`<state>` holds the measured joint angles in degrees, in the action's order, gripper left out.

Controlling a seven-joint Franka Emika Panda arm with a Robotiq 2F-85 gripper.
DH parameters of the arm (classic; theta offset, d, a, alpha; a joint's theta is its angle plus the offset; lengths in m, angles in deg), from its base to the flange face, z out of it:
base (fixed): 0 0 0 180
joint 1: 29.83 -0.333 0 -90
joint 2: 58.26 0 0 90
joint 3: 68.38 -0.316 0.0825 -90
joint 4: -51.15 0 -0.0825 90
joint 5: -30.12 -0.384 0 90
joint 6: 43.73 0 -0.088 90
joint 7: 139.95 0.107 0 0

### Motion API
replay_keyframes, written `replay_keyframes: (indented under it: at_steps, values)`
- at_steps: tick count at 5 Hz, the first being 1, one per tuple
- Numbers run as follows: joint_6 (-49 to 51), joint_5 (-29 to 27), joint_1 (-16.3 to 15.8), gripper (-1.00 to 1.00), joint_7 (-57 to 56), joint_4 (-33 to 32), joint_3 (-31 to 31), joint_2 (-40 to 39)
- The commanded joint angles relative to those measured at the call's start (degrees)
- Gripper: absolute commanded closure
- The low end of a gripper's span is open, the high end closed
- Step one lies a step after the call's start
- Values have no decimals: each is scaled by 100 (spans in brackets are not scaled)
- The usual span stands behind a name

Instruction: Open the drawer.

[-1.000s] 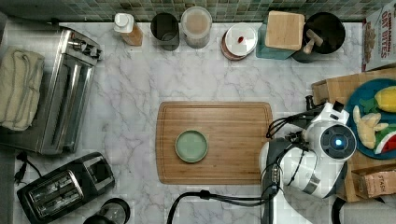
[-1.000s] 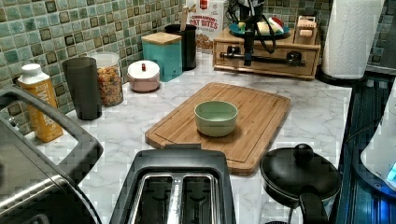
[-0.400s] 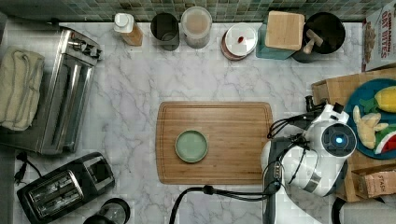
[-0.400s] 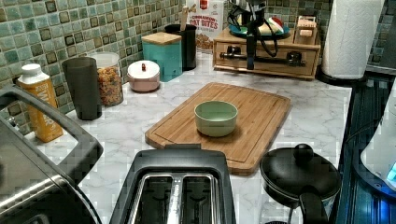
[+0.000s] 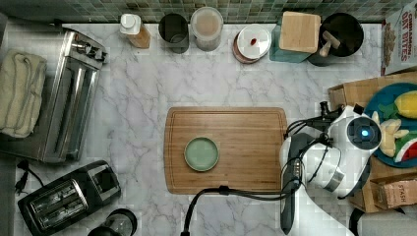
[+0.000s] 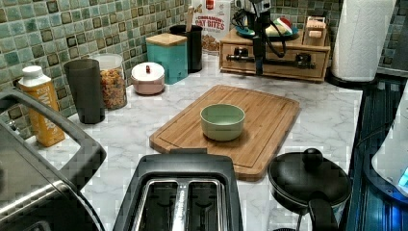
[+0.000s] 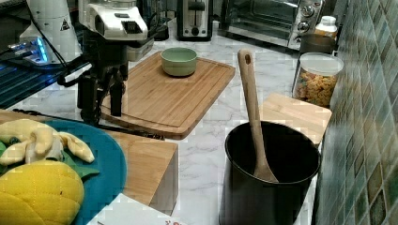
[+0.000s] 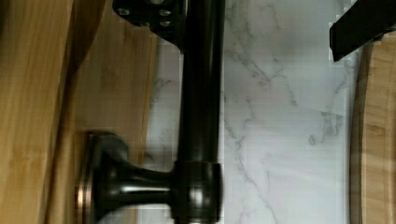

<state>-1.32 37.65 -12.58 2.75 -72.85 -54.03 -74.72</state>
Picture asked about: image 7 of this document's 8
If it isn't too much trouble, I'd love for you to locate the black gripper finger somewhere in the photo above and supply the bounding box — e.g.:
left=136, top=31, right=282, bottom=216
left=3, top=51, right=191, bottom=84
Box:
left=110, top=70, right=124, bottom=116
left=77, top=74, right=100, bottom=126

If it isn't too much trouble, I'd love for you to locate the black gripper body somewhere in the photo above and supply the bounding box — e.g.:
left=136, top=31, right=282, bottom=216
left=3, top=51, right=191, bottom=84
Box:
left=56, top=29, right=130, bottom=95

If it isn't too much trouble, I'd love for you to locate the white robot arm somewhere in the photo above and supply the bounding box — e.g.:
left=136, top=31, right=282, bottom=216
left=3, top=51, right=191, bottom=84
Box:
left=58, top=0, right=148, bottom=126

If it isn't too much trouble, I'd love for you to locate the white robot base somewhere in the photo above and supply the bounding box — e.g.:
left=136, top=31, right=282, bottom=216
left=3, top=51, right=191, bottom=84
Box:
left=8, top=0, right=82, bottom=66

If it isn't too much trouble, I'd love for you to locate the wooden cutting board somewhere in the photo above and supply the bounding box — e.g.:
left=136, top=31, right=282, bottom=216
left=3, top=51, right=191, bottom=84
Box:
left=101, top=52, right=236, bottom=140

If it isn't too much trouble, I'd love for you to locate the green ceramic bowl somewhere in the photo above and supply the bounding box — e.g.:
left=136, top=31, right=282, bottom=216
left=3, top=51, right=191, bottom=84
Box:
left=161, top=47, right=197, bottom=77

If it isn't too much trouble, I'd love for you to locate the plush banana toy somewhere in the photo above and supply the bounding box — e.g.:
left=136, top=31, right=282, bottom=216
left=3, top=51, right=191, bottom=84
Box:
left=1, top=119, right=95, bottom=166

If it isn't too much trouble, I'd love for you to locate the blue round plate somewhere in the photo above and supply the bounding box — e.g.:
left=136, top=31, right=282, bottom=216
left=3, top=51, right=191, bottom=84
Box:
left=46, top=120, right=127, bottom=225

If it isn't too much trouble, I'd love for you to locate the black two-slot toaster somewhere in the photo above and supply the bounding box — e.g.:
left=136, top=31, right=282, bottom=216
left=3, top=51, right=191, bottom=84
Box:
left=176, top=0, right=213, bottom=41

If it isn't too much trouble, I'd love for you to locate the yellow plush corn toy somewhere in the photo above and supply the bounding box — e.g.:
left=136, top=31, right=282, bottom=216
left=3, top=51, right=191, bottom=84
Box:
left=0, top=160, right=84, bottom=225

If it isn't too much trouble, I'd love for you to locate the wooden spoon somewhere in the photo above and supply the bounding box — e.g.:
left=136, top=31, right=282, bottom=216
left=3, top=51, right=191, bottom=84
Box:
left=237, top=49, right=278, bottom=183

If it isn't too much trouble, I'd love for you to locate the silver toaster oven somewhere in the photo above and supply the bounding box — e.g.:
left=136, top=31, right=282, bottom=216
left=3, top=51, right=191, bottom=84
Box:
left=220, top=0, right=325, bottom=50

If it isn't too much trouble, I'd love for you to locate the black utensil holder pot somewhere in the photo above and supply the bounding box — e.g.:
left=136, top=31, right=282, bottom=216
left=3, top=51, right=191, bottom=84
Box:
left=219, top=122, right=321, bottom=225

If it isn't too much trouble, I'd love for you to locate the clear lidded pasta jar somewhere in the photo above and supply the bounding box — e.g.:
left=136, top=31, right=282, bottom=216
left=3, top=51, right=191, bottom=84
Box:
left=292, top=52, right=344, bottom=108

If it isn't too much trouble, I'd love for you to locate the teal box bamboo lid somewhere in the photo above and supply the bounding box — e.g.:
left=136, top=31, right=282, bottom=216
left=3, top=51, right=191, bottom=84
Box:
left=259, top=93, right=332, bottom=146

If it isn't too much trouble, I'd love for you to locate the white-capped spice bottle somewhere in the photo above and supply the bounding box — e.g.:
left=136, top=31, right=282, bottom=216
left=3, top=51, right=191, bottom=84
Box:
left=314, top=16, right=338, bottom=38

